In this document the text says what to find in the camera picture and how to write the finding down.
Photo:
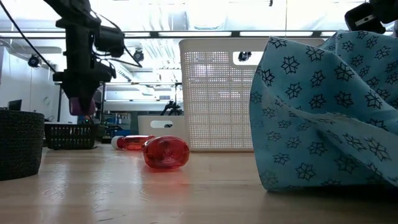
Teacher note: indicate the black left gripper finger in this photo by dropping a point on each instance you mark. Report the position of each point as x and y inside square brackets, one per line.
[81, 91]

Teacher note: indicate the purple pink soft bundle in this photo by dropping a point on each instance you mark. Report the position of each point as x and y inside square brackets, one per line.
[74, 107]

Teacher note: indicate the red medicine bottle white cap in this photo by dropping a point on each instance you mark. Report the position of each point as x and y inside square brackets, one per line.
[166, 152]
[133, 142]

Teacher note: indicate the small white plastic bin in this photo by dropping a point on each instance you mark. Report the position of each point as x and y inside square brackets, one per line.
[143, 132]

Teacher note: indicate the black first aid kit pouch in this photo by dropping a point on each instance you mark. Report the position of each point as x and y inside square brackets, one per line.
[18, 143]

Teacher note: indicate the teal star-patterned gown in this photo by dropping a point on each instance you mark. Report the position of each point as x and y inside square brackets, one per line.
[311, 124]

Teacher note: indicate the black background robot arm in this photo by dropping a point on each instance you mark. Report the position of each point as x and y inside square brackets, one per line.
[172, 109]

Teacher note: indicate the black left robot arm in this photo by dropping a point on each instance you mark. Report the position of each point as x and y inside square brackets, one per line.
[71, 9]

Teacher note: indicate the black metal background rack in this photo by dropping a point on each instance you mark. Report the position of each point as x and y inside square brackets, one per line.
[103, 99]

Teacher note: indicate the black slotted plastic basket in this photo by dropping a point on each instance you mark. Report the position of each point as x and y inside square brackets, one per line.
[71, 137]

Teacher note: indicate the dark background monitor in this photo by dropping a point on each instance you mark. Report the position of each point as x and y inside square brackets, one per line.
[15, 105]

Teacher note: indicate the large white perforated basket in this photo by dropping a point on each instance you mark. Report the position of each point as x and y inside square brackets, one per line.
[217, 102]

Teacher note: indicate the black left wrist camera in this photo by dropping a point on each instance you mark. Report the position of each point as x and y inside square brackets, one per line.
[109, 42]

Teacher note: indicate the black ceiling camera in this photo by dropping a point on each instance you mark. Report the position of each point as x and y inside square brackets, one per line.
[33, 60]
[244, 56]
[138, 55]

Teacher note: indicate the black overhead frame bar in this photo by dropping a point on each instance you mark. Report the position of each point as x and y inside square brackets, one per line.
[235, 33]

